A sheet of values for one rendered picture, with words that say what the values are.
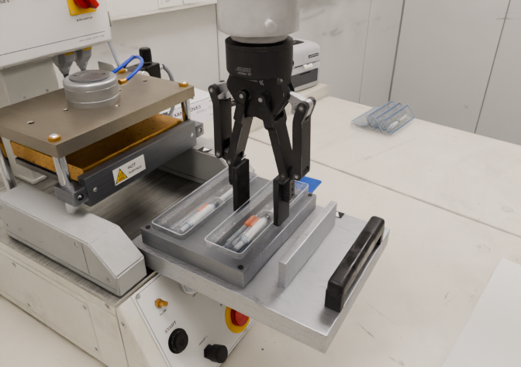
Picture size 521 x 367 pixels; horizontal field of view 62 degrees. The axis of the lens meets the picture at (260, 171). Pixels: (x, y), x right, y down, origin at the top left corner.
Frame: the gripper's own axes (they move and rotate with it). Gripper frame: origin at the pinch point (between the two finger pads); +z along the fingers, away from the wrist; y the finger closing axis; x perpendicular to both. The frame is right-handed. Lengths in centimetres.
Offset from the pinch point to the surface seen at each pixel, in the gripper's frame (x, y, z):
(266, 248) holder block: -4.7, 3.6, 4.3
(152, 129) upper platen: 4.5, -23.4, -2.4
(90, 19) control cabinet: 12.0, -43.0, -16.7
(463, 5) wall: 248, -14, 10
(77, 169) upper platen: -10.2, -23.1, -2.1
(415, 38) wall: 252, -38, 32
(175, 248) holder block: -10.0, -6.7, 5.0
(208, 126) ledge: 58, -55, 24
